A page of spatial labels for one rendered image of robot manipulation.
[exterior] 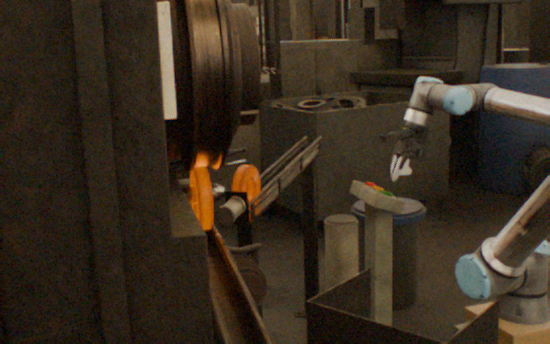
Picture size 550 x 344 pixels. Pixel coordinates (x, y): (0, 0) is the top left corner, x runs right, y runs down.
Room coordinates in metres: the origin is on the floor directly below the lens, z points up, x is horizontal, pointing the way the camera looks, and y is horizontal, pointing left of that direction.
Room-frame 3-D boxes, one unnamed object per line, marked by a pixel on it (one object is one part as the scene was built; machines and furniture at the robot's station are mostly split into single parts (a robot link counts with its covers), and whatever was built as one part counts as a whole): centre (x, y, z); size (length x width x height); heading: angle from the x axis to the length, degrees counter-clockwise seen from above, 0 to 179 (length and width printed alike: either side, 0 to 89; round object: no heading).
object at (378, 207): (2.27, -0.57, 0.31); 0.24 x 0.16 x 0.62; 10
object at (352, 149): (4.11, -0.82, 0.39); 1.03 x 0.83 x 0.77; 115
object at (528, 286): (2.00, -1.00, 0.39); 0.17 x 0.15 x 0.18; 115
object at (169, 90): (1.13, 0.10, 1.15); 0.26 x 0.02 x 0.18; 10
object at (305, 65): (5.83, -1.09, 0.55); 1.10 x 0.53 x 1.10; 30
